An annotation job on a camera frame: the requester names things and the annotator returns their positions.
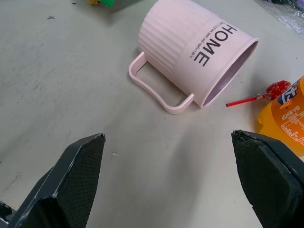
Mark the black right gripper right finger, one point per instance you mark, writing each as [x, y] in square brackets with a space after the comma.
[268, 180]

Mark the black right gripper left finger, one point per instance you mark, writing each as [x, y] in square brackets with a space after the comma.
[71, 180]

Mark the orange drink bottle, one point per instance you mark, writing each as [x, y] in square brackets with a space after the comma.
[285, 118]

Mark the red wrapped lollipop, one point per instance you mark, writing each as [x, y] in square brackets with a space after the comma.
[273, 91]

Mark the pink ribbed HOME mug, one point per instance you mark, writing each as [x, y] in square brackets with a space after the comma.
[190, 54]

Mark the clear bubble wrap bag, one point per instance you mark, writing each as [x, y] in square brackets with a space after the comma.
[287, 14]

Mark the green and yellow toy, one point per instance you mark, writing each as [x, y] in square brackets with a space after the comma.
[101, 2]

